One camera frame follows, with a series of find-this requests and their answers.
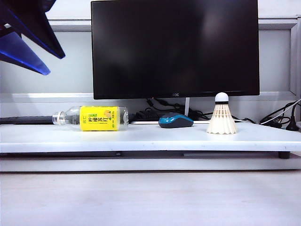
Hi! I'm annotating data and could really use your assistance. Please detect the black power plug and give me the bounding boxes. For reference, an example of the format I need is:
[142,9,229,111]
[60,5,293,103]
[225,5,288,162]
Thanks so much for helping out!
[285,103,301,132]

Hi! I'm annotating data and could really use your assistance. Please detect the clear bottle yellow label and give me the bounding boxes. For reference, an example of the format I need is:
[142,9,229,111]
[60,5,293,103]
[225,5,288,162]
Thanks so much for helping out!
[52,105,129,132]

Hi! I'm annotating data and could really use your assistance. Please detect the white cable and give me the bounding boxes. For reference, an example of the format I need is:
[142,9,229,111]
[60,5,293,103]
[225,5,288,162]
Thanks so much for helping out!
[235,98,301,125]

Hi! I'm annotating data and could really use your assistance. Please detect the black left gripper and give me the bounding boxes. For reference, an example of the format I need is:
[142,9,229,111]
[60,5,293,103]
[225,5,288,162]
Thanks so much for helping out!
[0,0,66,76]

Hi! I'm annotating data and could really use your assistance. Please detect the black cable bundle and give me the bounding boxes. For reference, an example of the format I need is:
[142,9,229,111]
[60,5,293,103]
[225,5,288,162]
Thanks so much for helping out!
[135,98,189,121]

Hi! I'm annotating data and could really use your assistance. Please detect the black keyboard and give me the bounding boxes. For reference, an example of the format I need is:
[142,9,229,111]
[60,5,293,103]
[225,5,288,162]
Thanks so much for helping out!
[0,114,54,125]

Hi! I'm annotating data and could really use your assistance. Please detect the white feather shuttlecock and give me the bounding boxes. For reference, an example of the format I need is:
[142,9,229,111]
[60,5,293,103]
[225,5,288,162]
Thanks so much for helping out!
[206,92,238,135]

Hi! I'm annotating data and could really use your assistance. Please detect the black looped cables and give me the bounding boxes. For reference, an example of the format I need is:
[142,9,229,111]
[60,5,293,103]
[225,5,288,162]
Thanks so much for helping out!
[244,100,301,129]

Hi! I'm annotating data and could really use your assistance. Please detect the white raised desk platform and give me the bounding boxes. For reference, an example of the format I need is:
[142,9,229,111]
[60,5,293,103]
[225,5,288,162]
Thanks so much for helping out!
[0,122,301,153]

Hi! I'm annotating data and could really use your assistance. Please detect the aluminium partition frame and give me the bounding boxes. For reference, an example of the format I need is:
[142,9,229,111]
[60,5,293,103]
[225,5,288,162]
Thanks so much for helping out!
[0,14,301,104]

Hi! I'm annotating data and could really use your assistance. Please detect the black computer monitor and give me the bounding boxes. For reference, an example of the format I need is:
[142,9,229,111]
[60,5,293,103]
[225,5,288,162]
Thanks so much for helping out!
[91,0,261,100]

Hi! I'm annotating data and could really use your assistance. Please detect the silver monitor stand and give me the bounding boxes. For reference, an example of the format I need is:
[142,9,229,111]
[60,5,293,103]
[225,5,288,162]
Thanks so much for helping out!
[130,97,212,125]

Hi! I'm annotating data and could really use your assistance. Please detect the blue black computer mouse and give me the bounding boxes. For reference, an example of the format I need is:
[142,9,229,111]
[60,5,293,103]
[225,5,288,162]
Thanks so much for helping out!
[158,112,195,129]

